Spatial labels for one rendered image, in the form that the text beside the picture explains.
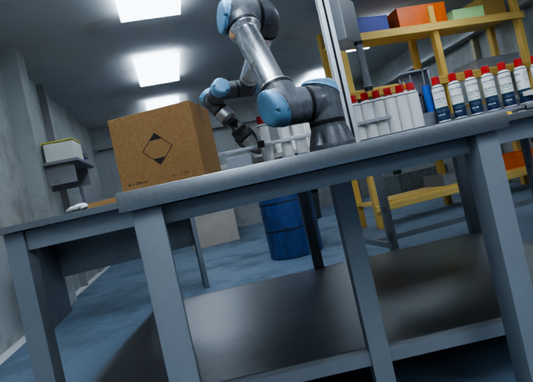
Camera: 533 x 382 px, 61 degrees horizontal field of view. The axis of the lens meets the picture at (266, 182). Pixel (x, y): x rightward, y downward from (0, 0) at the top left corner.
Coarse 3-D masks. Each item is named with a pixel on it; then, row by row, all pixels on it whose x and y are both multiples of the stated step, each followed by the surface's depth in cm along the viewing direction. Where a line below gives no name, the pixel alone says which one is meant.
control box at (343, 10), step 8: (328, 0) 182; (336, 0) 180; (344, 0) 185; (336, 8) 181; (344, 8) 184; (352, 8) 191; (336, 16) 181; (344, 16) 182; (352, 16) 190; (336, 24) 181; (344, 24) 180; (352, 24) 188; (336, 32) 182; (344, 32) 180; (352, 32) 186; (344, 40) 182; (352, 40) 185; (344, 48) 194
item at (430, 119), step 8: (424, 72) 206; (400, 80) 210; (408, 80) 207; (416, 80) 213; (424, 80) 202; (416, 88) 213; (432, 96) 204; (424, 104) 208; (424, 112) 208; (432, 112) 201; (424, 120) 201; (432, 120) 201
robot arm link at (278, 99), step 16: (224, 0) 152; (240, 0) 153; (256, 0) 156; (224, 16) 150; (240, 16) 149; (256, 16) 154; (224, 32) 154; (240, 32) 149; (256, 32) 148; (240, 48) 150; (256, 48) 145; (256, 64) 143; (272, 64) 142; (256, 80) 144; (272, 80) 137; (288, 80) 138; (272, 96) 132; (288, 96) 134; (304, 96) 136; (272, 112) 134; (288, 112) 133; (304, 112) 136
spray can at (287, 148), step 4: (280, 128) 196; (284, 128) 195; (288, 128) 196; (280, 132) 196; (284, 132) 195; (288, 132) 196; (280, 136) 196; (284, 136) 195; (288, 136) 196; (284, 144) 195; (288, 144) 195; (292, 144) 197; (284, 148) 196; (288, 148) 195; (292, 148) 196; (284, 152) 196; (288, 152) 195; (292, 152) 196; (284, 156) 196; (288, 156) 195
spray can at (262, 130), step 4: (260, 120) 196; (260, 124) 195; (264, 124) 195; (256, 128) 197; (260, 128) 195; (264, 128) 195; (260, 132) 195; (264, 132) 195; (268, 132) 196; (264, 136) 195; (268, 136) 196; (264, 140) 195; (268, 140) 195; (264, 148) 195; (268, 148) 195; (272, 148) 196; (264, 152) 195; (268, 152) 195; (272, 152) 196; (268, 156) 195; (272, 156) 195; (268, 160) 195
